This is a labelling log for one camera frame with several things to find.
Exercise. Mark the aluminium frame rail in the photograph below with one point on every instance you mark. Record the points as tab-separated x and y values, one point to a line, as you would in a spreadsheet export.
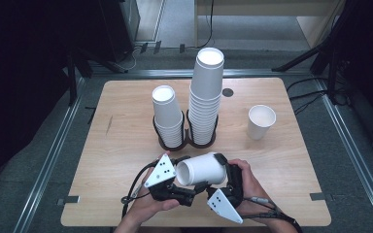
50	161
353	152
162	73

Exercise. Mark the person's left hand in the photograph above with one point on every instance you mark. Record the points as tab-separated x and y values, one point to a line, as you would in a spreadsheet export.
149	207

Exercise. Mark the white paper cup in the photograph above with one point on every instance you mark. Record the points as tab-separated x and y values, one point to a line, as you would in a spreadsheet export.
260	123
204	170

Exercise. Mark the black tripod stand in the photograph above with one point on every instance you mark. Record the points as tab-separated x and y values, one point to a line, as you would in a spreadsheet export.
304	58

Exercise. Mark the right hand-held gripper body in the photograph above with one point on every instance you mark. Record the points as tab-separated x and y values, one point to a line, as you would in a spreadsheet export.
225	207

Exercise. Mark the black round table grommet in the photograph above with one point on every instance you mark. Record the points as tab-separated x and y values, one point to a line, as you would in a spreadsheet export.
227	92

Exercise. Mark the black double cup holder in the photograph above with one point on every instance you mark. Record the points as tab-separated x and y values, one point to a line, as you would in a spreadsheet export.
171	149

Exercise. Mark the black floor tape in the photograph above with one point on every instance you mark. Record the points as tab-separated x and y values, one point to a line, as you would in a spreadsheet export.
92	115

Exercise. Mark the person's right hand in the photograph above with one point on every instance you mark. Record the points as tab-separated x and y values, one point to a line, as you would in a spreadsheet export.
251	191

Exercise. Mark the short stack of paper cups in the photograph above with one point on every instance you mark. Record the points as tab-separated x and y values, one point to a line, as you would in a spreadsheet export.
168	113

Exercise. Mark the dark curtain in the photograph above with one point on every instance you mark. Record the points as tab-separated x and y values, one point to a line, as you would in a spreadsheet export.
13	81

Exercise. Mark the dark cabinet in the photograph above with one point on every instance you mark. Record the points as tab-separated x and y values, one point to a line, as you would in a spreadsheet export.
116	29

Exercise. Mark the small dark floor block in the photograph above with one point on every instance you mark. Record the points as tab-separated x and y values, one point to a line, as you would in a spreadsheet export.
143	48
157	47
182	48

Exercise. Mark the black metal stand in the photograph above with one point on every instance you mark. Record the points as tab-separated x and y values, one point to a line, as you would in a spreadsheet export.
72	84

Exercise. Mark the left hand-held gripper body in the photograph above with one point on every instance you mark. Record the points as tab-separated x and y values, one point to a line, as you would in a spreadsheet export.
162	174

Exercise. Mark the light wooden furniture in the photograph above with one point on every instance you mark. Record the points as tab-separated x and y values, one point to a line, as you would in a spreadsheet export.
255	8

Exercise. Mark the tall stack of paper cups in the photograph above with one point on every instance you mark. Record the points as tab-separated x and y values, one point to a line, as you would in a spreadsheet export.
207	84

